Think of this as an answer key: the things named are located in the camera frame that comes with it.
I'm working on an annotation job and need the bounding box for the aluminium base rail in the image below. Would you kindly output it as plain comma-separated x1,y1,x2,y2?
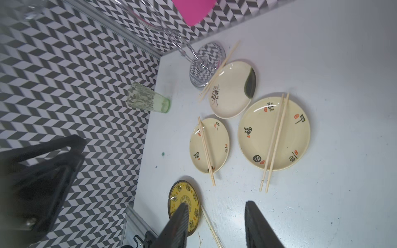
120,203,157,248

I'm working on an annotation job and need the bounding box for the metal glass holder stand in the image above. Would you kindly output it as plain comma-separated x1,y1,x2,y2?
114,1,226,89

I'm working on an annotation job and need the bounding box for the cream plate right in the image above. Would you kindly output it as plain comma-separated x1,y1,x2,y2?
238,97,311,171

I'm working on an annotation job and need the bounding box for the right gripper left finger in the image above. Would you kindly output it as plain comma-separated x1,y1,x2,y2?
151,203,189,248

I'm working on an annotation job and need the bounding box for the cream plate front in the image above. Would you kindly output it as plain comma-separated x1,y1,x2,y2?
189,118,230,174

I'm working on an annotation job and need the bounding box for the cream plate with black spot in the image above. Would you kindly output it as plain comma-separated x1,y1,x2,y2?
208,61,256,119

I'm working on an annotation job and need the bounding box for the green transparent plastic cup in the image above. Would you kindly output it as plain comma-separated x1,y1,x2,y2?
126,82,171,114

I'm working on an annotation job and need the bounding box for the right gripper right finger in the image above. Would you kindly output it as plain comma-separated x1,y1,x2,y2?
245,201,284,248

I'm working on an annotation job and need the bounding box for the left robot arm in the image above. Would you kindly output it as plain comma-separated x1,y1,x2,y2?
1,135,86,248

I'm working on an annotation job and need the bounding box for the chopsticks panda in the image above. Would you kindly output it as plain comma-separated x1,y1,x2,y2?
197,117,216,186
259,93,290,193
199,40,240,102

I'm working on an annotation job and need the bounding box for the yellow green patterned plate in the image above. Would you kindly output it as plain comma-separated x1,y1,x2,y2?
167,180,202,236

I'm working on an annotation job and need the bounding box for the pink plastic wine glass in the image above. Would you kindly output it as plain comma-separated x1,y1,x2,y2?
172,0,217,27

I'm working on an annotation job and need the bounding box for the chopsticks green label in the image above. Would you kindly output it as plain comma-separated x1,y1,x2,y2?
201,205,224,248

